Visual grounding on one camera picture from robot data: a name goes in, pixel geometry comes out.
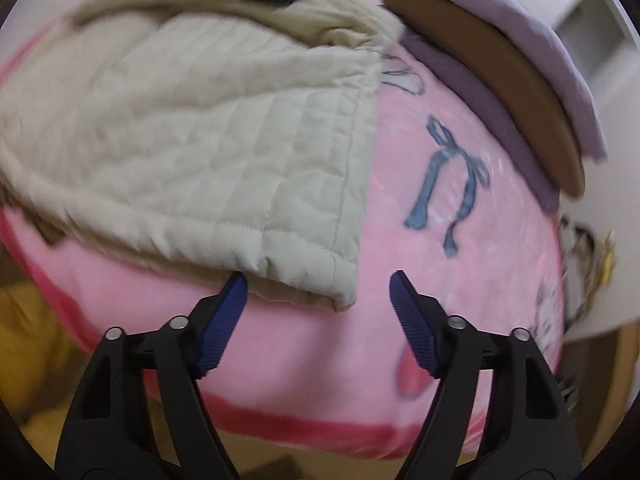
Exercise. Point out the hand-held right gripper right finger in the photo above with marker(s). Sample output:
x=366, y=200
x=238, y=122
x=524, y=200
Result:
x=412, y=325

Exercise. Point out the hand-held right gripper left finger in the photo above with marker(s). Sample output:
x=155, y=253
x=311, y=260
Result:
x=225, y=325

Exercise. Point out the cream quilted jacket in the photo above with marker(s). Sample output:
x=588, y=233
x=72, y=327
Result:
x=200, y=150

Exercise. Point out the pink printed blanket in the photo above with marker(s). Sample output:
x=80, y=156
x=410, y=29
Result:
x=325, y=360

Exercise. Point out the brown pillow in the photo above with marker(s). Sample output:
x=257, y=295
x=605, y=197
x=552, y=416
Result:
x=500, y=75

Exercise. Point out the white cabinet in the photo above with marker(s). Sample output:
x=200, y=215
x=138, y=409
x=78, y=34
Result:
x=595, y=25

